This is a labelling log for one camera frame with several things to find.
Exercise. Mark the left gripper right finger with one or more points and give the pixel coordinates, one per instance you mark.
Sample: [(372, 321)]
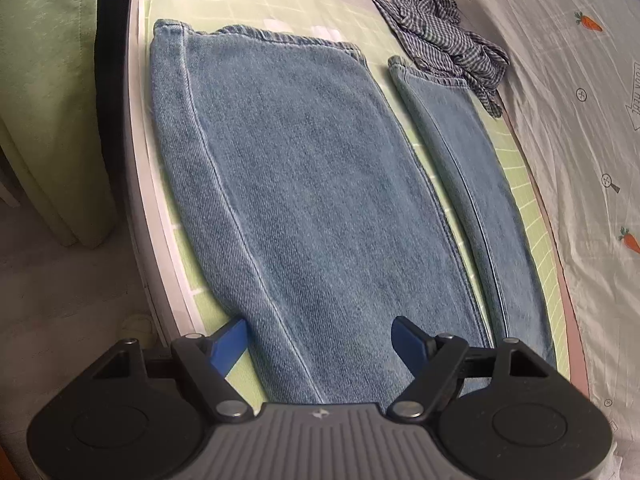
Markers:
[(441, 365)]

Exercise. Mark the green grid mat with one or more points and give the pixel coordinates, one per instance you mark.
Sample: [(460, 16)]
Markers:
[(480, 169)]

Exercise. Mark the blue checkered shirt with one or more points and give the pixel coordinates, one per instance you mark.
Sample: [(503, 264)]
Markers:
[(431, 34)]

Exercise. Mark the grey printed bed sheet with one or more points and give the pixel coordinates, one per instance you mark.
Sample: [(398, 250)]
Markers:
[(572, 97)]

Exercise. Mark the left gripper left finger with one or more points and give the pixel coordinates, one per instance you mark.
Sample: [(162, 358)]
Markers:
[(187, 381)]

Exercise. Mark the blue denim jeans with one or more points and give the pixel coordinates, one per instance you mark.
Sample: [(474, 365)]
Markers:
[(310, 209)]

